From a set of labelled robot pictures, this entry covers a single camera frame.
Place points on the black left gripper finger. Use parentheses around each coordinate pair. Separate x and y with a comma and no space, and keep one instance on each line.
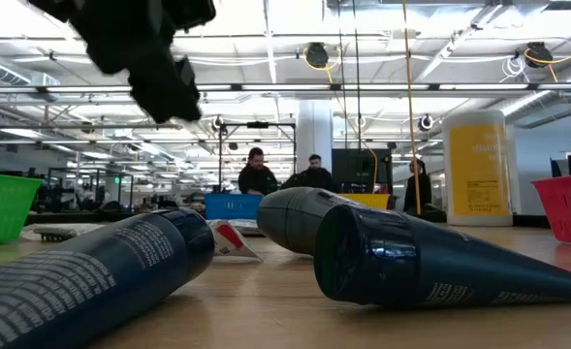
(156,94)
(189,82)

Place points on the white red packet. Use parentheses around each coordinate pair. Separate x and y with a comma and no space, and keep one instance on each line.
(229,240)

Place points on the dark grey toiletry tube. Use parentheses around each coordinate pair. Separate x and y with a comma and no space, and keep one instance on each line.
(290,218)

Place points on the dark blue toiletry tube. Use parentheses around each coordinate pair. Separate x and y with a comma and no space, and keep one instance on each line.
(435,262)
(72,286)

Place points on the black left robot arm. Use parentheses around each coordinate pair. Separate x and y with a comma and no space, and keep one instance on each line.
(52,7)

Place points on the person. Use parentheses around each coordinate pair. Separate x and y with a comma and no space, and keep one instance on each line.
(316,177)
(256,179)
(418,191)

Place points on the blue plastic basket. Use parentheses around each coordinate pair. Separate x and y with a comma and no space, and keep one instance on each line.
(231,206)

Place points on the white building column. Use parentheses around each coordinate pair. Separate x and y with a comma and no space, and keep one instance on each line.
(314,131)

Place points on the black hairbrush in clear bag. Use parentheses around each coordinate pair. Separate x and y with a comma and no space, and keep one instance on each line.
(57,232)

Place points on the large dark screen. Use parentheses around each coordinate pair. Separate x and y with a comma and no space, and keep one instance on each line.
(358,169)

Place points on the green plastic basket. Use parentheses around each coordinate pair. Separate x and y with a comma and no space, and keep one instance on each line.
(4,208)

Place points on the yellow plastic basket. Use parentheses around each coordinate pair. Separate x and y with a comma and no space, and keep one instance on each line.
(374,199)

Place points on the white wipes canister yellow label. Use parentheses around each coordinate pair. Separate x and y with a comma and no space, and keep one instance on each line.
(479,169)

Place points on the red plastic basket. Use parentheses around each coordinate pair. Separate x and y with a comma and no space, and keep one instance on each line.
(568,208)

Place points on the black background frame rig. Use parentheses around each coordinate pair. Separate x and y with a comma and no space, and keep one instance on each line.
(257,124)

